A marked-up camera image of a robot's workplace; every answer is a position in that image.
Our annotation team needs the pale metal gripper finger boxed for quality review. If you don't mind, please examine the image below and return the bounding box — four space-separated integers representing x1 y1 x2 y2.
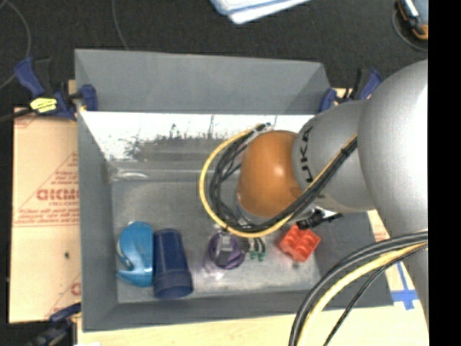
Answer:
218 229 235 257

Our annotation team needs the clear purple plastic cup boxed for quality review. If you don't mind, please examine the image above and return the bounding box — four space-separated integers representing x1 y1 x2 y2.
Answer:
206 230 246 270

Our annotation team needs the red toy brick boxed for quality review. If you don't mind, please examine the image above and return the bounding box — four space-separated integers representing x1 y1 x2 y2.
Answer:
276 223 322 263

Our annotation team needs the dark blue plastic cup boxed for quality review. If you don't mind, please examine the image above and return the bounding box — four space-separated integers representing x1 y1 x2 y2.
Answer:
151 228 195 300

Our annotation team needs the grey metal bin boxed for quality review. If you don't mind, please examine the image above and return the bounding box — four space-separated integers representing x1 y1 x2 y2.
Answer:
73 48 395 331

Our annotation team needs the light blue plastic object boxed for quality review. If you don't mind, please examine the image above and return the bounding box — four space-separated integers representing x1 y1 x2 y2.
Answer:
115 221 156 288

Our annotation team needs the brown cardboard board, red print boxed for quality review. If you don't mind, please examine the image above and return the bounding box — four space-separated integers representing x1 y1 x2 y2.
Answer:
7 79 419 324

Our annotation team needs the black cylinder on white bracket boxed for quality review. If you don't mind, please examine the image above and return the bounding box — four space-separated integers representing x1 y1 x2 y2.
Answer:
295 209 344 231

